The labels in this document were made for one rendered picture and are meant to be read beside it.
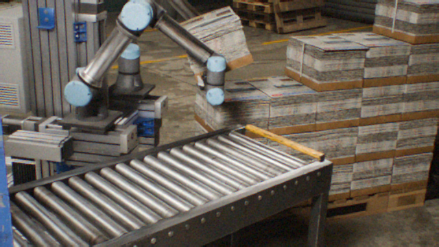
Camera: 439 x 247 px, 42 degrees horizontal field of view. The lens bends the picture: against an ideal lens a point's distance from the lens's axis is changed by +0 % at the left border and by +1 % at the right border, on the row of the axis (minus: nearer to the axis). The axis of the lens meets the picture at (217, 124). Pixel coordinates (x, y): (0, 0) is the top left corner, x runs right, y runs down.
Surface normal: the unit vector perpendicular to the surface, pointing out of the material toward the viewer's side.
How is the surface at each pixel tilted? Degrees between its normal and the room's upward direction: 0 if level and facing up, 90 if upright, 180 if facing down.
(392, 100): 90
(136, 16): 84
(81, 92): 96
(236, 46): 86
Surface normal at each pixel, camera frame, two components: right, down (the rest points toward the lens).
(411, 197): 0.37, 0.33
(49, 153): -0.21, 0.33
